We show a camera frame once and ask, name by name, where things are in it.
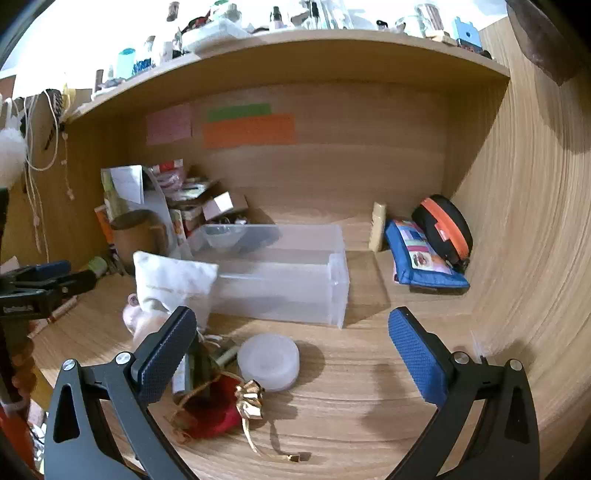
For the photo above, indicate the wooden shelf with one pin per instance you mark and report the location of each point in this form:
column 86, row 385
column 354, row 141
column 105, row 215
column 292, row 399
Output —
column 300, row 55

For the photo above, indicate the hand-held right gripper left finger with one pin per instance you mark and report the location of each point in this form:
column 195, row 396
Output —
column 166, row 355

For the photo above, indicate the black orange round case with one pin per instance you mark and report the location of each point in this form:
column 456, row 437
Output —
column 443, row 217

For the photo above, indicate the clear plastic storage box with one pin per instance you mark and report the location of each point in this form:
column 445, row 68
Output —
column 277, row 286

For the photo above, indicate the cream cap tube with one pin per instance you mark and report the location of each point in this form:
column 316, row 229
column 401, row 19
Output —
column 377, row 226

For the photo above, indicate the white plastic tray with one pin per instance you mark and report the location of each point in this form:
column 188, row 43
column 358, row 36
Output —
column 214, row 34

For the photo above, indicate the green tube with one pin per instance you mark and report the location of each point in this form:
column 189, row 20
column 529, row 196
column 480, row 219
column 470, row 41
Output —
column 97, row 266

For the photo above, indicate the green sticky note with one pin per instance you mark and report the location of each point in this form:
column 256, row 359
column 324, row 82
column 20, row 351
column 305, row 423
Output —
column 238, row 113

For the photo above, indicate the pink cardboard box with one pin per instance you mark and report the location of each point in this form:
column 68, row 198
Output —
column 220, row 205

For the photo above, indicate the fruit print box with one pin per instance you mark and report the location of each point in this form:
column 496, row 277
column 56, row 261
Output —
column 178, row 224

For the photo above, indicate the large dark green bottle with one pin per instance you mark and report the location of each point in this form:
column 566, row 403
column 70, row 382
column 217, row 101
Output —
column 184, row 374

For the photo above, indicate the grey white folder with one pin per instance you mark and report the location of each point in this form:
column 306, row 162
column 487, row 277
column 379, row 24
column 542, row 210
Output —
column 159, row 217

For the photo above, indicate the wooden desktop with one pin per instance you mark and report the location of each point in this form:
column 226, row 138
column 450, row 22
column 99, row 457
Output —
column 346, row 415

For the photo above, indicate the orange sticky note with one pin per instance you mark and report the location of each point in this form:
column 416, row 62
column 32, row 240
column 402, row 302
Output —
column 249, row 131

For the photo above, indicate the blue zip pouch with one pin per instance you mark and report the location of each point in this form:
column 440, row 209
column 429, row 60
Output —
column 406, row 258

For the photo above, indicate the brown mug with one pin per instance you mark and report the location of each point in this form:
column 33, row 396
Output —
column 134, row 240

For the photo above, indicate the orange printed book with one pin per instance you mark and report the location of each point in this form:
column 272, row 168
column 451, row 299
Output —
column 102, row 226

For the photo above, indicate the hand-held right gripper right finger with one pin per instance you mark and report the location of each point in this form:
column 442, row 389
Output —
column 415, row 355

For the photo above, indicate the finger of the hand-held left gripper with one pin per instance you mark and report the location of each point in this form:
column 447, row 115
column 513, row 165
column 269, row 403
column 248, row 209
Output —
column 78, row 282
column 53, row 267

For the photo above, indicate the blue gadget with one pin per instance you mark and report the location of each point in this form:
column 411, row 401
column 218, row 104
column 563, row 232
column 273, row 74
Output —
column 466, row 32

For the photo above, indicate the glass jar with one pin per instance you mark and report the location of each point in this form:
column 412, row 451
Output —
column 425, row 18

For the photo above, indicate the pink white tube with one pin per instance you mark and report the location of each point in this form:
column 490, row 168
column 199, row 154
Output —
column 62, row 310

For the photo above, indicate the white pom-pom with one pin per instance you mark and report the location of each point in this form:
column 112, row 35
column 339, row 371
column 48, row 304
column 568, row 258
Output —
column 10, row 154

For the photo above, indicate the stack of packets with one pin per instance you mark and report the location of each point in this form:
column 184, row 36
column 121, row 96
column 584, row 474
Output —
column 178, row 180

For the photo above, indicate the red ornament with gold bow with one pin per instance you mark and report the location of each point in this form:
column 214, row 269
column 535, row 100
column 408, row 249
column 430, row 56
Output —
column 212, row 410

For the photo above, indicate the teal cup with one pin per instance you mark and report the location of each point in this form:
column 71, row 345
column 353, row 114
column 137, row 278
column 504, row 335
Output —
column 125, row 63

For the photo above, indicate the white paper calendar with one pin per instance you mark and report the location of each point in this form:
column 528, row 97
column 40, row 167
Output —
column 124, row 184

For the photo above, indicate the pink sticky note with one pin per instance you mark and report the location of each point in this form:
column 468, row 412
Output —
column 168, row 123

